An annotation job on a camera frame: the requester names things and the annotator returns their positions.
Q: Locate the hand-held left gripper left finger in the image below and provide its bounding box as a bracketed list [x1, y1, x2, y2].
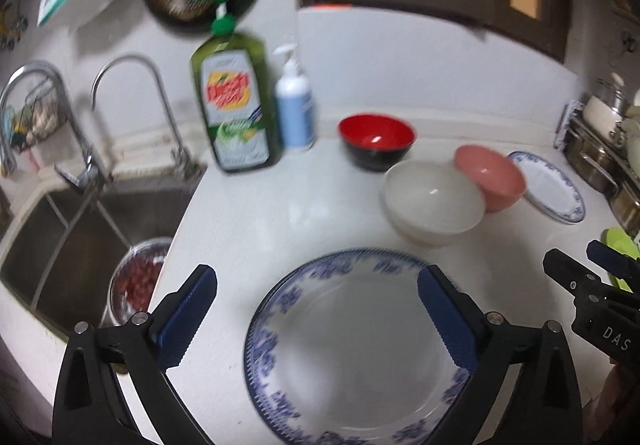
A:
[51, 264, 218, 445]

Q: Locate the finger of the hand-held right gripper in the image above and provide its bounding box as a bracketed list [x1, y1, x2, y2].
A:
[543, 248, 608, 307]
[586, 240, 640, 282]

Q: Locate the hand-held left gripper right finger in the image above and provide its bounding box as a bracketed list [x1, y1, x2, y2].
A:
[416, 264, 585, 445]

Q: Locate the large blue patterned plate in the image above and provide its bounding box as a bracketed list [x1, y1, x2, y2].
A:
[244, 247, 473, 445]

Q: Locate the pink bowl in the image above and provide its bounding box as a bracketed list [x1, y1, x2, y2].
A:
[454, 144, 527, 214]

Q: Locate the person's right hand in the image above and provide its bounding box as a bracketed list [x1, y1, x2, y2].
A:
[600, 362, 640, 426]

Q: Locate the green plastic utensil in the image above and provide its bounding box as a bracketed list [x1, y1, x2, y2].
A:
[602, 227, 640, 289]

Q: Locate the steel bowl with red food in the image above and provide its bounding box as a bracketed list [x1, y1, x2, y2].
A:
[102, 237, 174, 328]

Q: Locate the small blue patterned plate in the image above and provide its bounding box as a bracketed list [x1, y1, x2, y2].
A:
[506, 151, 587, 225]

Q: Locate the white bowl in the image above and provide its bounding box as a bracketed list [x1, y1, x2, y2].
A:
[383, 160, 487, 247]

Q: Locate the white rack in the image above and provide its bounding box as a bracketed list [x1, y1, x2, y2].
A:
[554, 102, 584, 151]

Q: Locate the steel sink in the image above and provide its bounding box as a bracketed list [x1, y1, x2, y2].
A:
[0, 175, 201, 341]

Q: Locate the white pot with lid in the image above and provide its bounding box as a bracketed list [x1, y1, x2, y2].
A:
[582, 72, 633, 137]

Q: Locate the red and black bowl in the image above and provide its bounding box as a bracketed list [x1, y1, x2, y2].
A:
[337, 113, 417, 173]

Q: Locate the chrome faucet with lever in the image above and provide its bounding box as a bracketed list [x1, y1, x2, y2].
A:
[0, 62, 113, 191]

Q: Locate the green dish soap bottle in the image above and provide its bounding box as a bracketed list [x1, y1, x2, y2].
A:
[189, 0, 285, 174]

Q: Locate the chrome gooseneck faucet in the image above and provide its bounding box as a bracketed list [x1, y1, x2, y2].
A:
[91, 54, 207, 181]

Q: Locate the white pump bottle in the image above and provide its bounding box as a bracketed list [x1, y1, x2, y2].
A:
[272, 44, 318, 152]

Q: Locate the steel pot with handle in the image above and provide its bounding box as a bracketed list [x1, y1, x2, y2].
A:
[562, 118, 622, 193]

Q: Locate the wire sink basket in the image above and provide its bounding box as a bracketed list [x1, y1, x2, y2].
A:
[0, 80, 69, 156]

